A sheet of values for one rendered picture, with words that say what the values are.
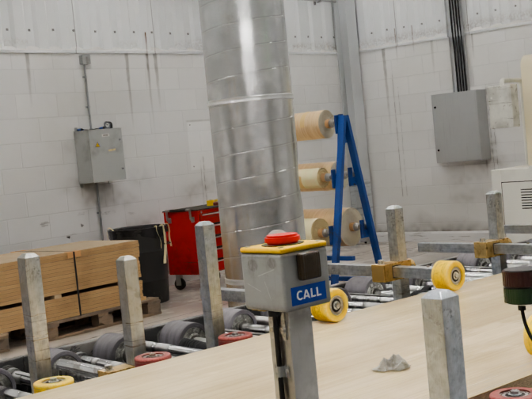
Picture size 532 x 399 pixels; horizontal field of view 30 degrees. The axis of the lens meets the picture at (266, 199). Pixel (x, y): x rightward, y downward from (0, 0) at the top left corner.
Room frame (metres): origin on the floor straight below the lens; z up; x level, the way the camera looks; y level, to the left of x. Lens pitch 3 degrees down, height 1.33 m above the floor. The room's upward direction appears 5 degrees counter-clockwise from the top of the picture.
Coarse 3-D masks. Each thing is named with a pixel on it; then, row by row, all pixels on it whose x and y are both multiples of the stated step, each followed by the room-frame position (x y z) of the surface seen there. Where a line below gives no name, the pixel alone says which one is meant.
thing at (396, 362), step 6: (384, 360) 1.81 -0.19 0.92; (390, 360) 1.82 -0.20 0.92; (396, 360) 1.82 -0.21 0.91; (402, 360) 1.80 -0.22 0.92; (378, 366) 1.82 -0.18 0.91; (384, 366) 1.80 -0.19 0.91; (390, 366) 1.81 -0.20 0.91; (396, 366) 1.80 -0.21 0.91; (402, 366) 1.79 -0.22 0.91; (408, 366) 1.80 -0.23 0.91
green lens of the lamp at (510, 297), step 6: (504, 288) 1.47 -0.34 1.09; (504, 294) 1.47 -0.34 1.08; (510, 294) 1.46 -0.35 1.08; (516, 294) 1.45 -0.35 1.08; (522, 294) 1.44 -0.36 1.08; (528, 294) 1.44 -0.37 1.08; (504, 300) 1.47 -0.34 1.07; (510, 300) 1.46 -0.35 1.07; (516, 300) 1.45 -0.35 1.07; (522, 300) 1.44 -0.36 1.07; (528, 300) 1.44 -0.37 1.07
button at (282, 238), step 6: (270, 234) 1.11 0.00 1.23; (276, 234) 1.11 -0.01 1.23; (282, 234) 1.10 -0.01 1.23; (288, 234) 1.09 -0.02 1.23; (294, 234) 1.10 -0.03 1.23; (264, 240) 1.10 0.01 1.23; (270, 240) 1.09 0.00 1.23; (276, 240) 1.09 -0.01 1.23; (282, 240) 1.09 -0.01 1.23; (288, 240) 1.09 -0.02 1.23; (294, 240) 1.09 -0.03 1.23
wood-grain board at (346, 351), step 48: (480, 288) 2.63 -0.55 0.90; (336, 336) 2.16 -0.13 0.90; (384, 336) 2.11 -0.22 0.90; (480, 336) 2.02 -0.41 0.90; (96, 384) 1.92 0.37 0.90; (144, 384) 1.88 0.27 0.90; (192, 384) 1.84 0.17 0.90; (240, 384) 1.81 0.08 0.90; (336, 384) 1.74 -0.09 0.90; (384, 384) 1.71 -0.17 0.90; (480, 384) 1.64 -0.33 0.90; (528, 384) 1.67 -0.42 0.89
